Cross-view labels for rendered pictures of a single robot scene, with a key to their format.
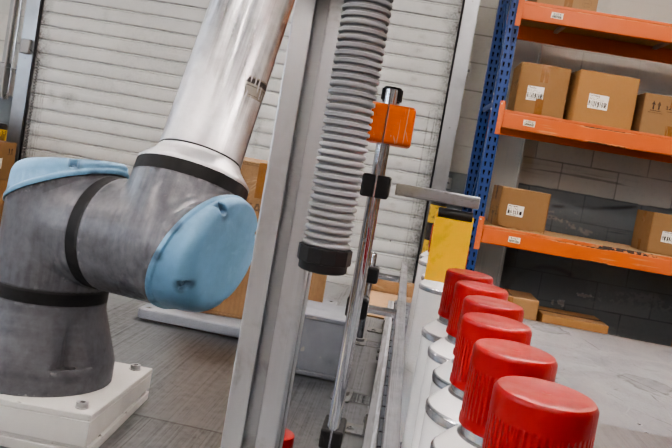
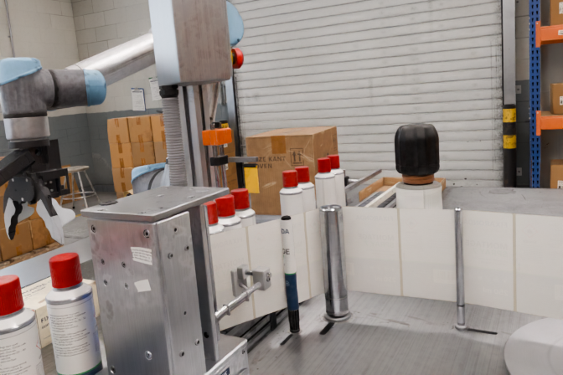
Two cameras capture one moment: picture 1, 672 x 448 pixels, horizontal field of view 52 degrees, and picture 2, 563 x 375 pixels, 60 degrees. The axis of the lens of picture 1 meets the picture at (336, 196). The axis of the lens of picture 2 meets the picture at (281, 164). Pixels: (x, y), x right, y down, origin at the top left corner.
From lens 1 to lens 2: 0.62 m
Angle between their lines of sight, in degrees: 24
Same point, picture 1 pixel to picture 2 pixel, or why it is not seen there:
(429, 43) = not seen: outside the picture
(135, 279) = not seen: hidden behind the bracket
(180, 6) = (306, 20)
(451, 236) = (250, 174)
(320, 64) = (190, 119)
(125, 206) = (162, 181)
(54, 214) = (143, 187)
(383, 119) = (209, 136)
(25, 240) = not seen: hidden behind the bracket
